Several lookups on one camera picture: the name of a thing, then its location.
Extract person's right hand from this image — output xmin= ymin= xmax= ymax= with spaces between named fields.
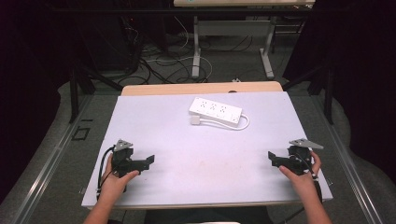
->
xmin=278 ymin=150 xmax=322 ymax=201

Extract black metal stand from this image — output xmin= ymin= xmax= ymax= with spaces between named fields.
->
xmin=68 ymin=60 xmax=124 ymax=124
xmin=280 ymin=60 xmax=336 ymax=126

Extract white table mat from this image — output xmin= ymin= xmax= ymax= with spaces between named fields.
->
xmin=80 ymin=91 xmax=333 ymax=210

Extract person's left hand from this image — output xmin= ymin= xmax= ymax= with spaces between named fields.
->
xmin=98 ymin=153 xmax=140 ymax=205

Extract dark curtain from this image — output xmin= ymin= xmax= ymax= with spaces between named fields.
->
xmin=0 ymin=0 xmax=78 ymax=204
xmin=281 ymin=0 xmax=396 ymax=185

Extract person's dark lap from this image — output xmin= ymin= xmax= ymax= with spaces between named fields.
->
xmin=143 ymin=205 xmax=276 ymax=224

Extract metal floor rail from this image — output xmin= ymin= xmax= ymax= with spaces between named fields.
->
xmin=10 ymin=92 xmax=96 ymax=224
xmin=311 ymin=92 xmax=386 ymax=224

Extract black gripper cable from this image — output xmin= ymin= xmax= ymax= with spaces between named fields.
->
xmin=296 ymin=151 xmax=324 ymax=204
xmin=96 ymin=146 xmax=116 ymax=195

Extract white-legged desk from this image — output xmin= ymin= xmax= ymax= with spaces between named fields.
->
xmin=173 ymin=0 xmax=317 ymax=80

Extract white floor cable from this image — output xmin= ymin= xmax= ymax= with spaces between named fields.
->
xmin=145 ymin=15 xmax=214 ymax=84

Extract black equipment cabinet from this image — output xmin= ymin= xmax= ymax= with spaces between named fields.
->
xmin=73 ymin=8 xmax=143 ymax=73

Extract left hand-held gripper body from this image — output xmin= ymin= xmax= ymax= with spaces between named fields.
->
xmin=110 ymin=139 xmax=140 ymax=179

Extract black floor cables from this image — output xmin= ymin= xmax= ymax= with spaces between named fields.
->
xmin=116 ymin=18 xmax=255 ymax=86

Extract floor socket plate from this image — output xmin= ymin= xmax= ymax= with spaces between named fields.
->
xmin=71 ymin=126 xmax=92 ymax=142

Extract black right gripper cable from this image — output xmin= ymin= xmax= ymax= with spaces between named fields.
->
xmin=296 ymin=151 xmax=324 ymax=204

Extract white power strip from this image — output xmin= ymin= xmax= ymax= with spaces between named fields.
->
xmin=188 ymin=96 xmax=244 ymax=128

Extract white power strip cable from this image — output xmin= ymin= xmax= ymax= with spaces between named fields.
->
xmin=199 ymin=113 xmax=251 ymax=132

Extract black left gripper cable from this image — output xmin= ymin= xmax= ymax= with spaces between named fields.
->
xmin=96 ymin=146 xmax=116 ymax=195

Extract wooden table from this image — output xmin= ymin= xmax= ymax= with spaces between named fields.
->
xmin=120 ymin=80 xmax=284 ymax=97

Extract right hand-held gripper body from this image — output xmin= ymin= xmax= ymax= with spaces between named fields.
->
xmin=287 ymin=138 xmax=325 ymax=176

